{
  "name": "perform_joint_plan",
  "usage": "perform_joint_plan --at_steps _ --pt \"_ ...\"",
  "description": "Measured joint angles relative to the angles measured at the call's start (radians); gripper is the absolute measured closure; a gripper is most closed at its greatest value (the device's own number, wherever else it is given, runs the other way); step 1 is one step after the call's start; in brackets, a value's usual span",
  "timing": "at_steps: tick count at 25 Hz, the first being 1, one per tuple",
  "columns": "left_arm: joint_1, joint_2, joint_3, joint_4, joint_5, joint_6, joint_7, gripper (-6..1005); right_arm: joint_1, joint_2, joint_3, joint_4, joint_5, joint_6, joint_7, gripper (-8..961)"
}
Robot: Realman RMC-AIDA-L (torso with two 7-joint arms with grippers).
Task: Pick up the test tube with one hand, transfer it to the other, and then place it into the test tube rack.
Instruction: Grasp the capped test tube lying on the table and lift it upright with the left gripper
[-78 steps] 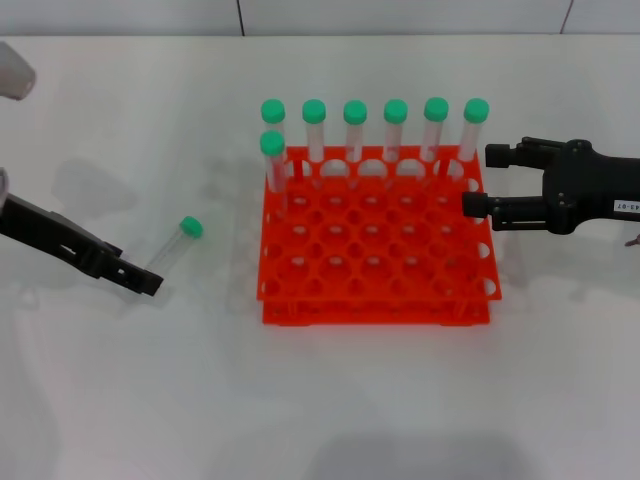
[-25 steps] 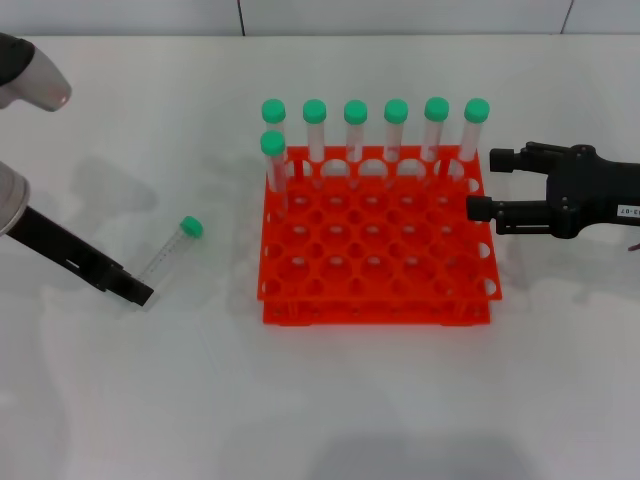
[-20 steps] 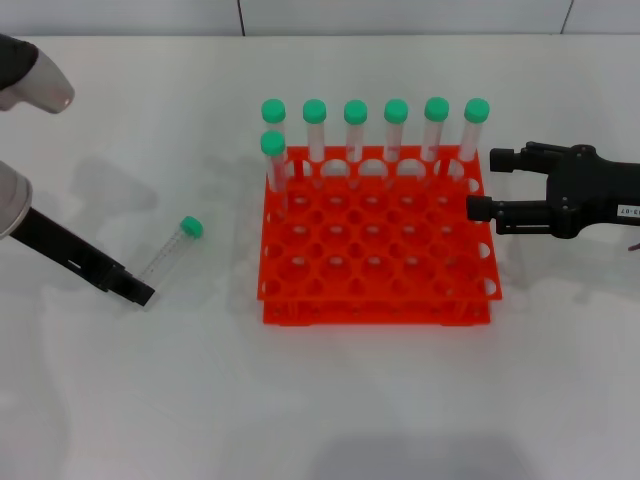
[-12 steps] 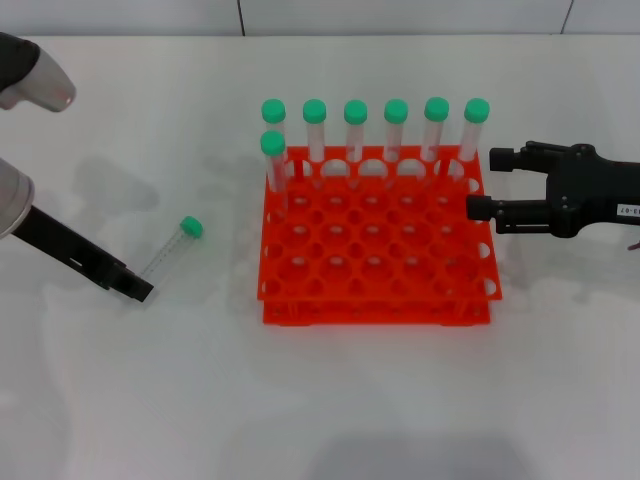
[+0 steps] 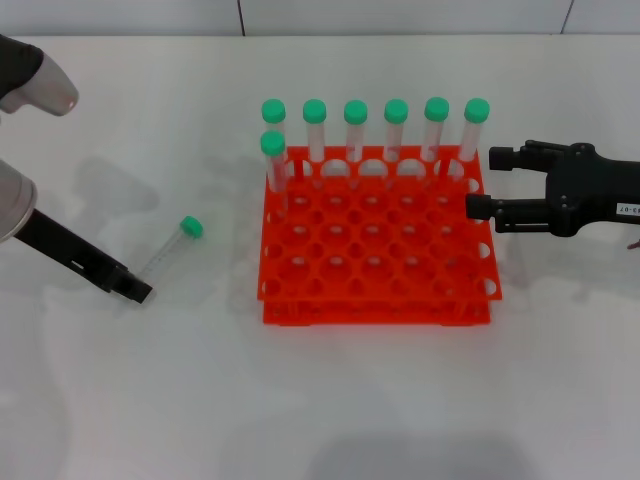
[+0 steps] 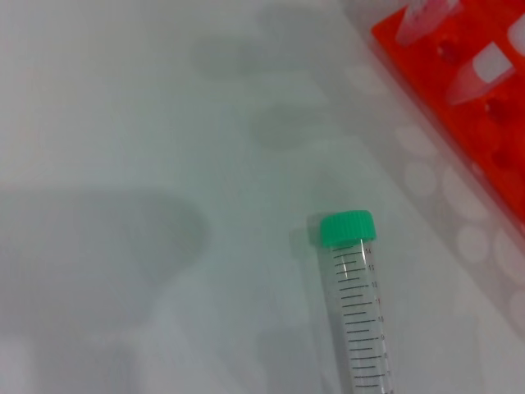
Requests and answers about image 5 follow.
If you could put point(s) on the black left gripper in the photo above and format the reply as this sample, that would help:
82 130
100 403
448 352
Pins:
70 250

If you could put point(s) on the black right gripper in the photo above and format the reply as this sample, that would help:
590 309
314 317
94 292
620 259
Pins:
590 190

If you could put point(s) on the green-capped clear test tube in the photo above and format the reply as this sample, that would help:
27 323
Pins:
274 110
314 111
396 110
272 143
476 110
436 109
191 226
355 112

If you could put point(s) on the orange test tube rack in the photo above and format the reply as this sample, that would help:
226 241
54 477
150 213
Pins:
380 315

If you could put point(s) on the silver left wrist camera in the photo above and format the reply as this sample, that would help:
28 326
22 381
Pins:
60 90

